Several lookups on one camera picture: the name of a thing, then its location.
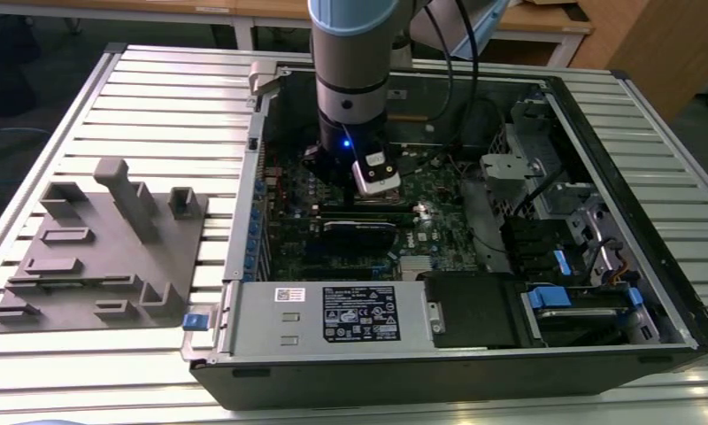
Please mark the black graphics card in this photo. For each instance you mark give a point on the black graphics card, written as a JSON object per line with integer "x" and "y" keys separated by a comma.
{"x": 356, "y": 243}

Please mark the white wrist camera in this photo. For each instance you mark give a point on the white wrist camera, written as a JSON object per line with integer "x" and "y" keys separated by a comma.
{"x": 378, "y": 175}

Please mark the blue case latch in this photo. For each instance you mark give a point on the blue case latch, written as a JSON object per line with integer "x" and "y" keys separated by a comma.
{"x": 196, "y": 322}

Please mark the blue drive bay clip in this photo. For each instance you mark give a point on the blue drive bay clip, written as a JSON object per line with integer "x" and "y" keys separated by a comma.
{"x": 559, "y": 261}

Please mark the black and grey PC case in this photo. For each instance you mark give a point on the black and grey PC case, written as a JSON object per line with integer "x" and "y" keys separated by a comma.
{"x": 390, "y": 380}

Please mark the black plastic shroud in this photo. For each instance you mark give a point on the black plastic shroud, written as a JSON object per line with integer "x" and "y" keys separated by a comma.
{"x": 472, "y": 310}

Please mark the small silver heatsink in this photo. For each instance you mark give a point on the small silver heatsink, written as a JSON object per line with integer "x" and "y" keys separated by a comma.
{"x": 416, "y": 264}

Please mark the perforated metal drive cage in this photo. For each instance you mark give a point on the perforated metal drive cage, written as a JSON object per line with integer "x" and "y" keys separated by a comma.
{"x": 528, "y": 141}

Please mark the hard disk in blue carrier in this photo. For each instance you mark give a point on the hard disk in blue carrier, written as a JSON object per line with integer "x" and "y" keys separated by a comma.
{"x": 546, "y": 297}

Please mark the grey power supply unit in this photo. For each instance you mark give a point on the grey power supply unit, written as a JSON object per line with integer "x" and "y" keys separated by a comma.
{"x": 259, "y": 319}

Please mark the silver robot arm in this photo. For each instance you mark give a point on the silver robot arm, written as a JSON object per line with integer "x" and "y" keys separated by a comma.
{"x": 348, "y": 57}

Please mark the wooden cabinet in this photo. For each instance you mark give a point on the wooden cabinet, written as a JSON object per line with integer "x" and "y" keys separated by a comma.
{"x": 672, "y": 53}

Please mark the wooden desk white frame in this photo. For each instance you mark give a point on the wooden desk white frame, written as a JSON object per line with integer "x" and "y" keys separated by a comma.
{"x": 543, "y": 24}
{"x": 124, "y": 5}

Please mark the black drive bay block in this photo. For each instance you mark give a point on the black drive bay block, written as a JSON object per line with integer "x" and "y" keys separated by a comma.
{"x": 534, "y": 243}

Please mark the silver metal bracket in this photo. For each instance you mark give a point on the silver metal bracket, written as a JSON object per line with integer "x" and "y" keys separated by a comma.
{"x": 503, "y": 170}

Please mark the CPU socket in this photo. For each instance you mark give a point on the CPU socket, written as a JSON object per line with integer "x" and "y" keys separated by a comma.
{"x": 390, "y": 200}

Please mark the grey parts rack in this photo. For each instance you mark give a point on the grey parts rack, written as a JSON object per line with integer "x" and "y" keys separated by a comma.
{"x": 95, "y": 248}

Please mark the green motherboard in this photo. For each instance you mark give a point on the green motherboard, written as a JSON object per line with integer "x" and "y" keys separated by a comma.
{"x": 443, "y": 221}

